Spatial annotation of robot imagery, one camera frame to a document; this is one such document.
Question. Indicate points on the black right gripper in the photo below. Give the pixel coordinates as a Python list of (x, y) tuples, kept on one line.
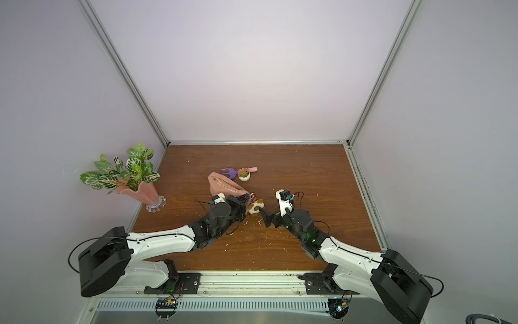
[(276, 218)]

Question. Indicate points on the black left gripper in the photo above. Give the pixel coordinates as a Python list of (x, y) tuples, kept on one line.
[(239, 204)]

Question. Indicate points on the pink corduroy bag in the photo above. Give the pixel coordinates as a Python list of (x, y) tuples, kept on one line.
[(221, 184)]

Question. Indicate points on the brown white plush keychain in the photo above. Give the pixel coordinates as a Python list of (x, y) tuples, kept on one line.
[(255, 204)]

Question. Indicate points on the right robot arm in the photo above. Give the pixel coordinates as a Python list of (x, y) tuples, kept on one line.
[(385, 277)]

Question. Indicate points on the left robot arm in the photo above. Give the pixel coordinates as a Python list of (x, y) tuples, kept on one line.
[(122, 259)]

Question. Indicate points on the succulent in white pot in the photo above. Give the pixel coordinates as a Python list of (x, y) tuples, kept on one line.
[(244, 174)]

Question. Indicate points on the purple pink garden fork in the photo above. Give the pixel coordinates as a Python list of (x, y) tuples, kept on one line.
[(232, 173)]

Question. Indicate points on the pink vase with leaves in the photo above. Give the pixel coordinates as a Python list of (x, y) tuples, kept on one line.
[(134, 177)]

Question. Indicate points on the right controller board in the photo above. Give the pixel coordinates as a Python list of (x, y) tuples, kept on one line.
[(337, 308)]

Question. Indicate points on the controller board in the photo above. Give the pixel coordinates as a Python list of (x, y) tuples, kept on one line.
[(165, 308), (337, 308)]

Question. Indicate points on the left controller board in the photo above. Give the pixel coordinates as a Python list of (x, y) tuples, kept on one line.
[(165, 308)]

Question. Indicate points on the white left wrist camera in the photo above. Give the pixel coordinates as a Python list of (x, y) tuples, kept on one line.
[(220, 197)]

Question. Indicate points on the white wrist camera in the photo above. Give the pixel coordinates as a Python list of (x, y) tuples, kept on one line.
[(285, 200), (220, 197)]

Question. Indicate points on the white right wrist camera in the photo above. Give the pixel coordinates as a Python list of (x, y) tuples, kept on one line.
[(285, 200)]

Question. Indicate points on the aluminium front rail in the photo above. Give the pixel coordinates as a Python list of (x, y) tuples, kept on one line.
[(252, 283)]

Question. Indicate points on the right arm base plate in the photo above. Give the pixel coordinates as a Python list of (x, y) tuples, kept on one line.
[(322, 284)]

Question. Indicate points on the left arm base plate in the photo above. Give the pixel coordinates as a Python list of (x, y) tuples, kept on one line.
[(184, 283)]

